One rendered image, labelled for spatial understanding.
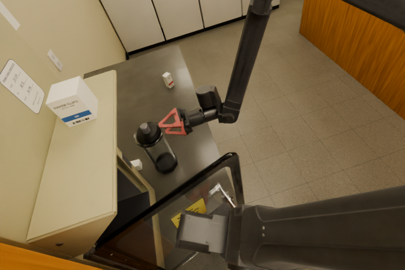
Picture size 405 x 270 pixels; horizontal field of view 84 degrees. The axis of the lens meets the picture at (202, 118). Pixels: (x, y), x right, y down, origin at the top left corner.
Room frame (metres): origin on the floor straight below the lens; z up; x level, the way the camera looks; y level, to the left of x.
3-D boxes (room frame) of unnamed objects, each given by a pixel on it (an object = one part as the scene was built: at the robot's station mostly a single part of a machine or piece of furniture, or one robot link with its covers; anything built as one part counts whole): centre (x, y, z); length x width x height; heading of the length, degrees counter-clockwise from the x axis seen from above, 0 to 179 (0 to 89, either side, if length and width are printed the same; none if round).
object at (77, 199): (0.28, 0.20, 1.46); 0.32 x 0.12 x 0.10; 3
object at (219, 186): (0.18, 0.09, 1.19); 0.30 x 0.01 x 0.40; 110
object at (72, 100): (0.32, 0.20, 1.54); 0.05 x 0.05 x 0.06; 3
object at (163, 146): (0.54, 0.20, 1.06); 0.11 x 0.11 x 0.21
